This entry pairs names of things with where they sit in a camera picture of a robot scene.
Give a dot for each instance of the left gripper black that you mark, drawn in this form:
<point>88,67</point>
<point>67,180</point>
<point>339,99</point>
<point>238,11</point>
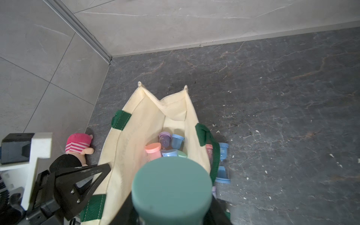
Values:
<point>55,196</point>

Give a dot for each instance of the teal green hourglass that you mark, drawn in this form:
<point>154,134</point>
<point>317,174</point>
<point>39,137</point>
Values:
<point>181,154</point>

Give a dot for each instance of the teal hourglass pile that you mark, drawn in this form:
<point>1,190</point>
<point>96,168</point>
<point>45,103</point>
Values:
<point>172,191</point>

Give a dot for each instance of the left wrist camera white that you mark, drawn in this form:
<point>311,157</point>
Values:
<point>20,153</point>

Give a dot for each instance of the pink hourglass numbered fifteen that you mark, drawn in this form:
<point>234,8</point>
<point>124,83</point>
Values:
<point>209,149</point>

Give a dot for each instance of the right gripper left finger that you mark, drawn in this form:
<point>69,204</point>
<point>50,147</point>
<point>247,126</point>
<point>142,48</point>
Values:
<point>127,215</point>

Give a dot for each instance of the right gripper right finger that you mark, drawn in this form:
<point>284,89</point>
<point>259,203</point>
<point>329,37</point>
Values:
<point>217,213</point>

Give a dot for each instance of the pink hourglass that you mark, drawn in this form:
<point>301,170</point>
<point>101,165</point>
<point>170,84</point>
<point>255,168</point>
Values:
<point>153,151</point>

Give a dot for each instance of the purple hourglass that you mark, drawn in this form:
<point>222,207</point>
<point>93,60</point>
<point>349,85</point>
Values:
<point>165,140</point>

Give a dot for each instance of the blue hourglass pile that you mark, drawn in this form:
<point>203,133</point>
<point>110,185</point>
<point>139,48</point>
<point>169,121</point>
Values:
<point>169,153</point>

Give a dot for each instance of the cream canvas tote bag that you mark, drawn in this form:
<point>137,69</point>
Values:
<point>138,124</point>

